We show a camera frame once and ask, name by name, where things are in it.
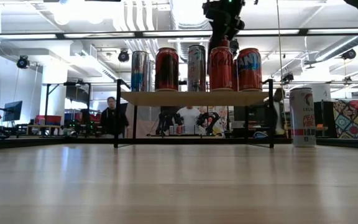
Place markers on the white pillar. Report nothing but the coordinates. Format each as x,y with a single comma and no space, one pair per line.
323,91

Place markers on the red storage rack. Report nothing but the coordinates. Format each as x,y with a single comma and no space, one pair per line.
95,117

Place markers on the wooden bench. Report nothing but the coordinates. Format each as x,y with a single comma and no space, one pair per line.
43,126

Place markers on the white cloth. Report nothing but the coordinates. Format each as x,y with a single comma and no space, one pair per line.
146,127

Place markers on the black computer monitor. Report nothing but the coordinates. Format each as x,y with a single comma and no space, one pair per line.
12,111

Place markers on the black overhead beam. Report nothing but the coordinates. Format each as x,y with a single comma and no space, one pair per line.
303,31

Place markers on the black background robot arm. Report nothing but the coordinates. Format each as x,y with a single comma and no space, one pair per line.
211,119

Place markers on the red-orange soda can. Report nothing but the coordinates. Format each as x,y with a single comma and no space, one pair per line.
221,71

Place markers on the red Fanta strawberry can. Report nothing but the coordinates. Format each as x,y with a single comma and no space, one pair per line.
250,71
235,77

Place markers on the black frame stand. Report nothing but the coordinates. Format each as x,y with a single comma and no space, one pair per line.
46,99

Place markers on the wooden shelf black metal legs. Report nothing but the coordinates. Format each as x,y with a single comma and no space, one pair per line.
194,98

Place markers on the colourful patterned panel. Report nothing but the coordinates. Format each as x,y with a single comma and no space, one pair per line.
356,119

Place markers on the red blue box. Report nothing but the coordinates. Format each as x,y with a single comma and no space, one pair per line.
48,119

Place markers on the red Coca-Cola can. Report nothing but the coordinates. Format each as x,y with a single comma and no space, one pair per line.
166,70

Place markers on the person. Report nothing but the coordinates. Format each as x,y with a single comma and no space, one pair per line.
112,119
189,118
279,109

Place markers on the floral patterned cloth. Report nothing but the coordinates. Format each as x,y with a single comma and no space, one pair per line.
224,118

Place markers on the black ceiling spotlight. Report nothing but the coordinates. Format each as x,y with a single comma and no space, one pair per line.
287,77
235,47
349,54
123,56
23,62

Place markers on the slim Fanta can black lid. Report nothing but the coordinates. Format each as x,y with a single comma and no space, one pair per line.
196,68

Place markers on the white Celsius slim can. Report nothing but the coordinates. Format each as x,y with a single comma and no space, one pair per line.
303,118

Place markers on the black aluminium extrusion frame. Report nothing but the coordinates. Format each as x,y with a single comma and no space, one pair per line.
42,142

